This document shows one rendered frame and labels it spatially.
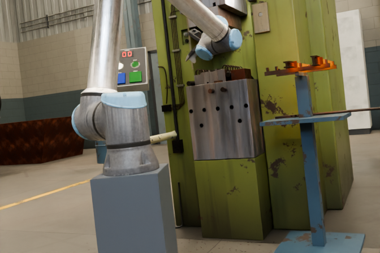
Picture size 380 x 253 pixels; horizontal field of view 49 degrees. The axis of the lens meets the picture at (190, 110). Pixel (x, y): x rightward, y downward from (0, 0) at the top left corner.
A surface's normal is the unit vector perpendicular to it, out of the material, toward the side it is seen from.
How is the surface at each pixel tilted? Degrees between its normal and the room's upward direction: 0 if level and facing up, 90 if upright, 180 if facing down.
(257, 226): 90
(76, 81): 90
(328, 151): 90
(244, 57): 90
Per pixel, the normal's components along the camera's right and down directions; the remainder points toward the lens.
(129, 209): -0.11, 0.02
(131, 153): 0.19, -0.35
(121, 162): -0.22, -0.31
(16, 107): 0.89, -0.09
